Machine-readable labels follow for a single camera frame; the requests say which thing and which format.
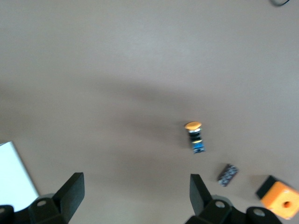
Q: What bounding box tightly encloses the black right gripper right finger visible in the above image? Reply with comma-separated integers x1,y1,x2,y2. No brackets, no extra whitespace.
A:
186,174,234,224

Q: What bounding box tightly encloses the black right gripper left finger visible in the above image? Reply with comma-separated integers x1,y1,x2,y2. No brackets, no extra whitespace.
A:
28,172,85,224

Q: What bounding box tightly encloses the orange push button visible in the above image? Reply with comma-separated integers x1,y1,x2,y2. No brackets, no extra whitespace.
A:
184,121,208,155

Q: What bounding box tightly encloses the white drawer cabinet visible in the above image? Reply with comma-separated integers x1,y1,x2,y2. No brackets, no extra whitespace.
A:
0,140,41,212

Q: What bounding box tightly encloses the orange button box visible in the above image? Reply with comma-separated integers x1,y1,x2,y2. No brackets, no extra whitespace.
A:
256,175,299,220

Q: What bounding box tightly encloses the small black terminal block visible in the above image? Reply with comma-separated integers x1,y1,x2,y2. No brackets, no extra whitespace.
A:
216,163,240,188

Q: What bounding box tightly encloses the thin black cable loop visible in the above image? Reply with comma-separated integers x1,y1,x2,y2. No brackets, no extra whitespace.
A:
268,0,292,7

